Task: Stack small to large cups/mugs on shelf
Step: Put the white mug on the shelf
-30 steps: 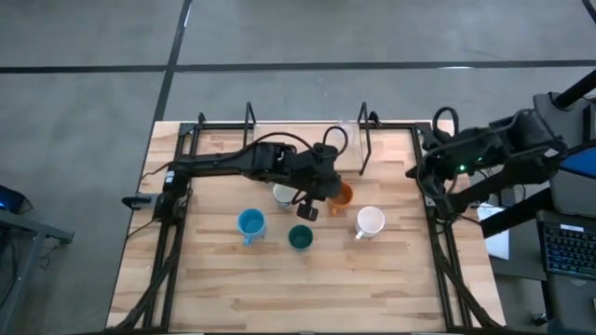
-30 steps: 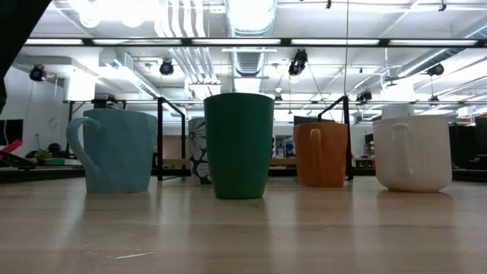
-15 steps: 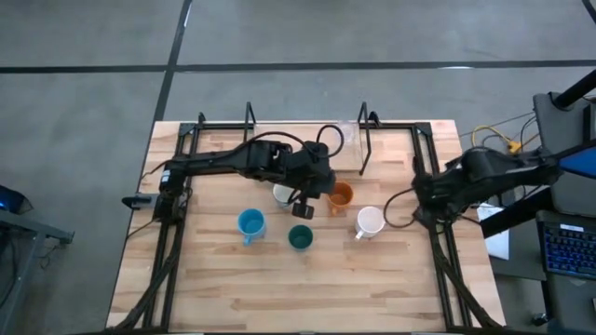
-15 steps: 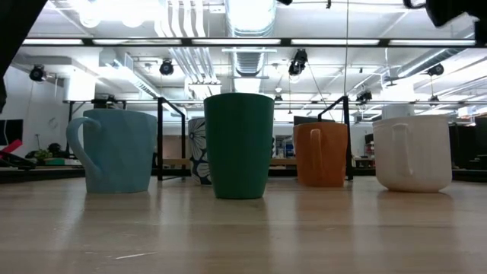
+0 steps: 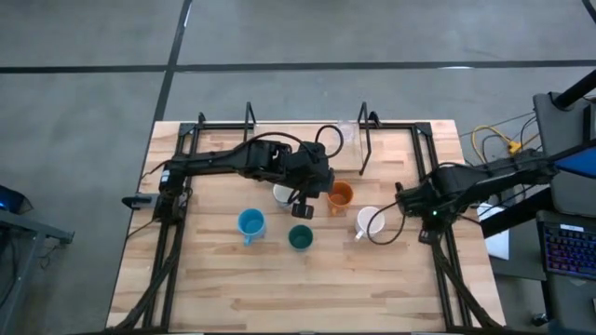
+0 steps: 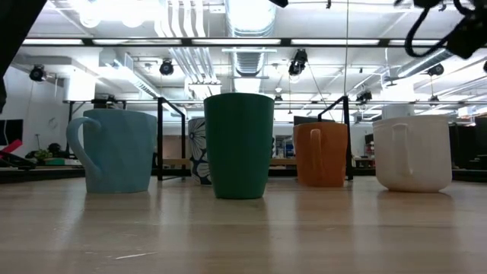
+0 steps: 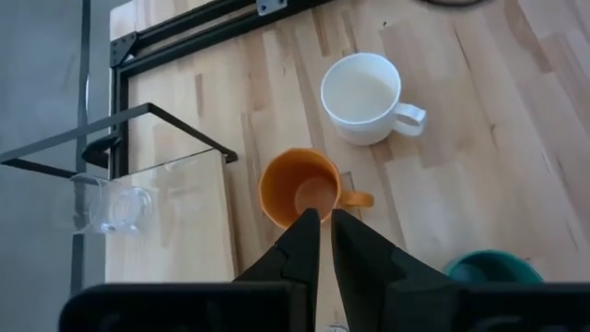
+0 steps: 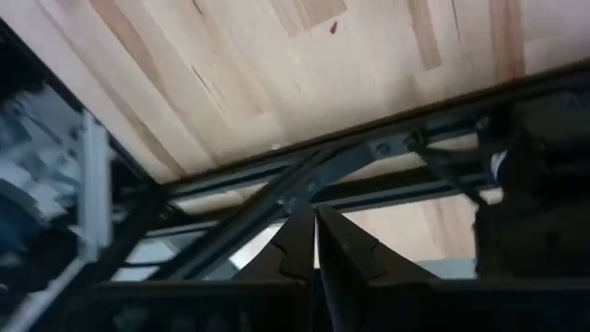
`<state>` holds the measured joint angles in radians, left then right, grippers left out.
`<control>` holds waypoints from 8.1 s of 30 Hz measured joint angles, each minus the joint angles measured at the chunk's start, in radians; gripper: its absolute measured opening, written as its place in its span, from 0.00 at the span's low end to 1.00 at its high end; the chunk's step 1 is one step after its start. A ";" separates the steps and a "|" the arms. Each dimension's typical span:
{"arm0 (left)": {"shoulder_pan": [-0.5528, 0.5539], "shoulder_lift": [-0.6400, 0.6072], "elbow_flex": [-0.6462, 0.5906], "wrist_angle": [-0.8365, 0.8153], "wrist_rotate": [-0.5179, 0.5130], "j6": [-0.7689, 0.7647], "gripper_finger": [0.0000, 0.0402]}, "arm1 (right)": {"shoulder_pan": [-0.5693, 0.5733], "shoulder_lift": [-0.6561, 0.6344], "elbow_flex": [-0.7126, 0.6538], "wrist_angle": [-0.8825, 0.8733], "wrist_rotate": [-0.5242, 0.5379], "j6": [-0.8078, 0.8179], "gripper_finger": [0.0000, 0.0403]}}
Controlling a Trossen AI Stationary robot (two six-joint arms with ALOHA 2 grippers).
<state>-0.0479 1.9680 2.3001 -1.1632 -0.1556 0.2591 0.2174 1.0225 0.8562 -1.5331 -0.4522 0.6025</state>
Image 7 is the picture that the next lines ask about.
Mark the wooden shelf board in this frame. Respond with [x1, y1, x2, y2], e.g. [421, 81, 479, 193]
[104, 149, 239, 283]

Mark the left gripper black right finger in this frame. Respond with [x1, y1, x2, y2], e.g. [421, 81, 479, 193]
[330, 208, 462, 332]

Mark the orange plastic mug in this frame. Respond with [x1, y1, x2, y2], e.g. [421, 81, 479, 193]
[257, 147, 375, 231]

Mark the plain white mug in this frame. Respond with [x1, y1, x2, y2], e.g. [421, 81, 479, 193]
[320, 52, 428, 147]

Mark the silver corner bracket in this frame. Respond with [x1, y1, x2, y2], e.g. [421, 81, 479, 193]
[255, 0, 288, 17]

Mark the clear glass mug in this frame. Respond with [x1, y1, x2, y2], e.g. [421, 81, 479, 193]
[68, 172, 154, 235]

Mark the green plastic cup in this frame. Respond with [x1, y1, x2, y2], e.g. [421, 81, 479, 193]
[442, 249, 545, 285]

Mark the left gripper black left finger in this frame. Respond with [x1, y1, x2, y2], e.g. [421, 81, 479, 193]
[234, 207, 322, 332]

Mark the wooden shelf with black frame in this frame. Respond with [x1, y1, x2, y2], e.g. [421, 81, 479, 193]
[0, 101, 239, 181]

